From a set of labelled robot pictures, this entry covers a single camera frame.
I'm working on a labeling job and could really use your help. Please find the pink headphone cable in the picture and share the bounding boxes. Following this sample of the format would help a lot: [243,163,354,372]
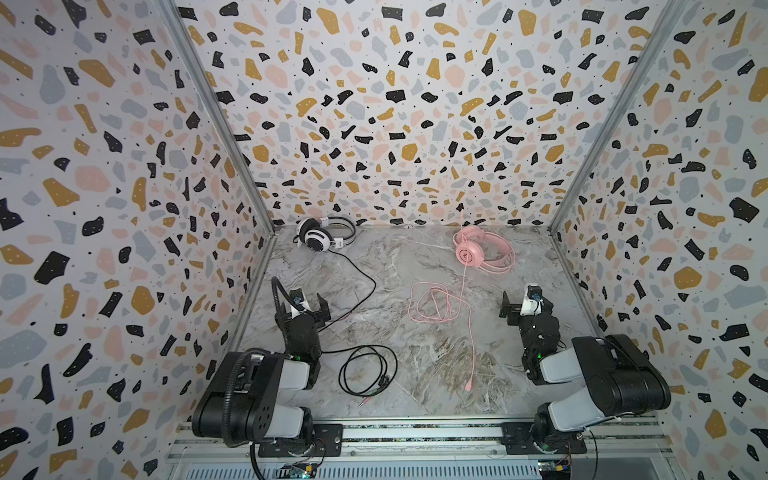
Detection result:
[407,261,478,394]

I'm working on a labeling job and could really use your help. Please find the pink headphones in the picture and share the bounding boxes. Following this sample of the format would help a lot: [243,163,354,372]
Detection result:
[452,225,516,275]

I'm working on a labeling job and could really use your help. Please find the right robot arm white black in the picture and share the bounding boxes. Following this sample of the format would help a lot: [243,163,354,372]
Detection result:
[499,284,671,454]

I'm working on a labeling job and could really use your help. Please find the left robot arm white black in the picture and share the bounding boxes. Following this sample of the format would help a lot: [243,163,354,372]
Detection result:
[191,289,343,458]

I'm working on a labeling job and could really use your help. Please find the white black headphones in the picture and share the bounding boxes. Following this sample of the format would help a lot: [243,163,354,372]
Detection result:
[293,216,357,252]

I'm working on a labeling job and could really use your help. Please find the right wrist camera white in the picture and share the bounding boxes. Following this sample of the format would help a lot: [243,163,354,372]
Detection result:
[520,284,543,316]

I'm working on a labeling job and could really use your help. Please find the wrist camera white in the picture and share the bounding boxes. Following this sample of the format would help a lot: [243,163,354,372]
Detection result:
[520,284,543,316]
[288,288,311,318]

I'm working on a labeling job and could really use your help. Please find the black headphone cable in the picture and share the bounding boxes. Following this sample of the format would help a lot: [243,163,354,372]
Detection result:
[314,247,399,401]

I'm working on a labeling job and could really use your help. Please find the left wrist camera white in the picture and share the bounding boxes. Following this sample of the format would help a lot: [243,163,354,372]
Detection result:
[288,288,311,318]

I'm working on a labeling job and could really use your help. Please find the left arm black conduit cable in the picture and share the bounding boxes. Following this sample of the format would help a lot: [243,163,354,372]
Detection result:
[220,275,307,449]

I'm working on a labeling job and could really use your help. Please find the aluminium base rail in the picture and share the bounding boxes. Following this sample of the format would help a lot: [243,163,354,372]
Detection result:
[168,416,685,479]

